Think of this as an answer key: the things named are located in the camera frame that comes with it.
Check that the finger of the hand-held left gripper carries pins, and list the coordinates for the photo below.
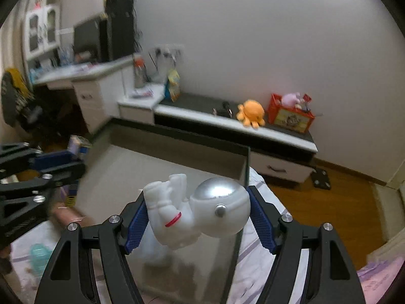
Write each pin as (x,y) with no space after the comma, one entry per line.
(53,160)
(63,174)

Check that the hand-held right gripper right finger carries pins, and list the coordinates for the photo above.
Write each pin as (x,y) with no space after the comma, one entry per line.
(262,224)

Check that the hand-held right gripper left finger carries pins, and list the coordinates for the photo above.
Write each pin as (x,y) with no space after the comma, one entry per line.
(136,228)

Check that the blue tube box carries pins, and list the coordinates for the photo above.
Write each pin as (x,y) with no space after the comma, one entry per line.
(71,194)

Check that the teal round container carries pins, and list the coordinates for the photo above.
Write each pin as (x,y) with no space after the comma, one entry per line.
(40,258)

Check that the pink metal bottle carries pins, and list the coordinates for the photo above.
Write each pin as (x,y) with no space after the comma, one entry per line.
(71,216)

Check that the white cat-ear container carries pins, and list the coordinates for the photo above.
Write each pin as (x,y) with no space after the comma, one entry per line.
(221,209)

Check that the pink storage box dark rim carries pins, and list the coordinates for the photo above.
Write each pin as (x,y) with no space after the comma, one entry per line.
(189,171)

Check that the blue white carton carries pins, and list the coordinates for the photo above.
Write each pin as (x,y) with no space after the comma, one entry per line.
(79,147)

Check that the black office chair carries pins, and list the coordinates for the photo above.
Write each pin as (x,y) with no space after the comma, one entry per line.
(41,118)

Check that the striped white bed sheet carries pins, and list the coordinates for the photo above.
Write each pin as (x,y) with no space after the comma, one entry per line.
(269,278)

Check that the black bathroom scale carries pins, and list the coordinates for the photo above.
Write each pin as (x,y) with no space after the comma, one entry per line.
(321,180)

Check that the yellow black garment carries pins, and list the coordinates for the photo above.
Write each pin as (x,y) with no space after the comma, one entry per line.
(14,95)

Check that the white desk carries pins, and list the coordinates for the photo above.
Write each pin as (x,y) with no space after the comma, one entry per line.
(95,76)

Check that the red plastic crate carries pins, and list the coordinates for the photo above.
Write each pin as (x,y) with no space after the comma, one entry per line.
(291,118)

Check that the printed flat packet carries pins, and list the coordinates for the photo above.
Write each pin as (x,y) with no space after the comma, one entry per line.
(142,93)

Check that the orange octopus plush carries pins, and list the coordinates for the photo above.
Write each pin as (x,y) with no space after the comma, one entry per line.
(251,112)

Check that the clear bottle red cap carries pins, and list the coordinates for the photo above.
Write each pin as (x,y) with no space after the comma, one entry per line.
(138,74)

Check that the black computer monitor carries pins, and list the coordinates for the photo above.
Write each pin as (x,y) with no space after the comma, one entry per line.
(90,39)

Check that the pink plush toy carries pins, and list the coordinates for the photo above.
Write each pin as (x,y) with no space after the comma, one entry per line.
(290,99)

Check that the white glass-door cabinet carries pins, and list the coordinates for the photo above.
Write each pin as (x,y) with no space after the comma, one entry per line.
(41,31)

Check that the black white low cabinet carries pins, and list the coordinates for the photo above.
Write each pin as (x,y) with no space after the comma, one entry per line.
(196,114)

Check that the pink blanket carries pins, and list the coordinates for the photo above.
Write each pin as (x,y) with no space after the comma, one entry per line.
(379,278)

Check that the black computer tower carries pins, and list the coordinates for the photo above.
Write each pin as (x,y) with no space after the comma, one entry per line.
(121,38)

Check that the yellow blue snack bag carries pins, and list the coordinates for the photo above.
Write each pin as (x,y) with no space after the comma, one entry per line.
(173,85)

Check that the small black speaker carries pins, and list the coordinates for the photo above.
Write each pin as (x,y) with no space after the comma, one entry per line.
(119,3)

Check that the cream bed frame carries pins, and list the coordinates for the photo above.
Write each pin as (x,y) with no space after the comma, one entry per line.
(387,215)

